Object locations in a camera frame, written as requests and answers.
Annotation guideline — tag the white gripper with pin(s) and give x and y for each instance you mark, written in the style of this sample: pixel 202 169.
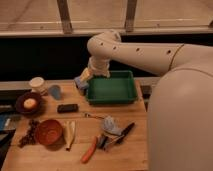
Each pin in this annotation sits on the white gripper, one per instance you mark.
pixel 97 67

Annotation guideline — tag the green plastic tray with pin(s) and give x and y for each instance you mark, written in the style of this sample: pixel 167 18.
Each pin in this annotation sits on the green plastic tray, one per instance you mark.
pixel 119 88

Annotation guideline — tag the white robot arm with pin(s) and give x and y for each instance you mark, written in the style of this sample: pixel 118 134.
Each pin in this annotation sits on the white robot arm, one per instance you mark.
pixel 180 109

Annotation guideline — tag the metal spoon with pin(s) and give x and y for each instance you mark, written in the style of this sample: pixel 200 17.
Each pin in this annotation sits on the metal spoon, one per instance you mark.
pixel 87 115

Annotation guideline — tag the blue plastic cup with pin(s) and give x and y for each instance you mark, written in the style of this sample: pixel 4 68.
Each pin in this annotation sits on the blue plastic cup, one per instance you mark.
pixel 55 92

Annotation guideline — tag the black rectangular block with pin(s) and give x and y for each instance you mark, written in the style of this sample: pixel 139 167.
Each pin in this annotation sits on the black rectangular block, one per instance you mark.
pixel 65 108

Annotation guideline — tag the blue crumpled cloth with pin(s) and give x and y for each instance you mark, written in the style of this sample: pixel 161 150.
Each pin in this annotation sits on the blue crumpled cloth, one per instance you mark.
pixel 109 125

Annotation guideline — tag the yellow banana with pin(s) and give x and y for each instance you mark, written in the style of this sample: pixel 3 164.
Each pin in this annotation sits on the yellow banana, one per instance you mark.
pixel 69 133

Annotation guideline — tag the white cup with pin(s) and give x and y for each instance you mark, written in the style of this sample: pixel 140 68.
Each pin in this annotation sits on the white cup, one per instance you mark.
pixel 38 85

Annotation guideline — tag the wooden cutting board table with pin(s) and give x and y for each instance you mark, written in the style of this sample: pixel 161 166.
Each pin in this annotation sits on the wooden cutting board table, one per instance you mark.
pixel 130 155

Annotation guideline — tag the yellow round fruit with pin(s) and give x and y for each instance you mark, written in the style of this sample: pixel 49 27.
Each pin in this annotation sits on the yellow round fruit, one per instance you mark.
pixel 30 103

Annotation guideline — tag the dark brown bowl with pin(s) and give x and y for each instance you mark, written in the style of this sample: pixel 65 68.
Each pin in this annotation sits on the dark brown bowl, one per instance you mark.
pixel 20 101

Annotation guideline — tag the orange carrot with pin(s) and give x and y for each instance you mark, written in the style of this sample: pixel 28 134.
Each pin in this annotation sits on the orange carrot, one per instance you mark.
pixel 86 157

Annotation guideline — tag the dark grape bunch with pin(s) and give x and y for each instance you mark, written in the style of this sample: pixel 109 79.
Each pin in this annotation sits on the dark grape bunch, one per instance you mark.
pixel 28 138

